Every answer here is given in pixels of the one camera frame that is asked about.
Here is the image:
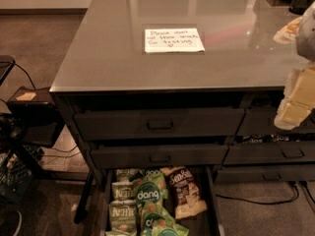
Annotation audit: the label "top left drawer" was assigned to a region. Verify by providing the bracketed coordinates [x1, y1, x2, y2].
[74, 108, 244, 141]

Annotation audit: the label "green kettle bag back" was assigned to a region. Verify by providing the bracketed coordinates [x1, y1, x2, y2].
[115, 168, 139, 182]

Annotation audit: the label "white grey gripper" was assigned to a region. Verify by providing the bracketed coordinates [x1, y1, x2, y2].
[274, 66, 315, 130]

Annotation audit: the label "green dang chip bag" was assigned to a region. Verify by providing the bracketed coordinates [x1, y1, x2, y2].
[133, 173, 168, 213]

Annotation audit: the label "green kettle chip bag upper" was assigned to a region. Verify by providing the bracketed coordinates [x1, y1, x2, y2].
[112, 182, 134, 201]

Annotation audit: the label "green dang bag front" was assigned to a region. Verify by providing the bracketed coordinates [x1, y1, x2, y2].
[140, 202, 189, 236]

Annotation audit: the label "small dang bag back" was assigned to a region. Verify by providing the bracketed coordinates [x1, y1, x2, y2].
[145, 168, 162, 177]

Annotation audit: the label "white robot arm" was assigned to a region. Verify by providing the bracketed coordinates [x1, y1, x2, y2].
[274, 2, 315, 130]

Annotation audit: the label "black wire crate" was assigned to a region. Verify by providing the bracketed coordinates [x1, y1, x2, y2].
[0, 145, 44, 206]

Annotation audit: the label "black side table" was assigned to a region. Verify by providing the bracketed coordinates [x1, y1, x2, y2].
[7, 87, 64, 148]

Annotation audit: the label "brown sea salt chip bag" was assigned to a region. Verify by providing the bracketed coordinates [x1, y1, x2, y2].
[160, 166, 208, 219]

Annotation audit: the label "top right drawer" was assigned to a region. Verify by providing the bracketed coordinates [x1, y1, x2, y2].
[237, 108, 315, 136]

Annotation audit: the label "bottom right drawer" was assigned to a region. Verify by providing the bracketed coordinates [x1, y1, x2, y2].
[216, 164, 315, 183]

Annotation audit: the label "dark grey drawer cabinet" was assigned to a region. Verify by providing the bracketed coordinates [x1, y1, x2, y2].
[51, 0, 315, 236]

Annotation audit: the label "middle right drawer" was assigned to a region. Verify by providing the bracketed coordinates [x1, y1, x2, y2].
[223, 142, 315, 165]

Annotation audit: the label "middle left drawer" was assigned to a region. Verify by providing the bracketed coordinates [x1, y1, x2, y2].
[91, 144, 227, 169]

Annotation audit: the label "open bottom left drawer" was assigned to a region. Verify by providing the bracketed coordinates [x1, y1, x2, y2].
[99, 166, 225, 236]

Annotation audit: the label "green kettle chip bag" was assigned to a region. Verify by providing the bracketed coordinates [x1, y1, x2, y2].
[112, 182, 134, 201]
[109, 200, 137, 233]

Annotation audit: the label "green kettle chip bag lower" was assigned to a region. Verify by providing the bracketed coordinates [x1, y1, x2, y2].
[109, 200, 137, 233]

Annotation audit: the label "black floor cable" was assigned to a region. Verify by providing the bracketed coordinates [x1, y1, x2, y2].
[215, 180, 315, 214]

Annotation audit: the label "white handwritten paper note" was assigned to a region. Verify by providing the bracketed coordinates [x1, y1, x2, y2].
[144, 29, 205, 53]

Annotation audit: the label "dark snack bags in drawer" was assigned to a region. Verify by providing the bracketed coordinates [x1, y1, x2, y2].
[235, 133, 315, 144]

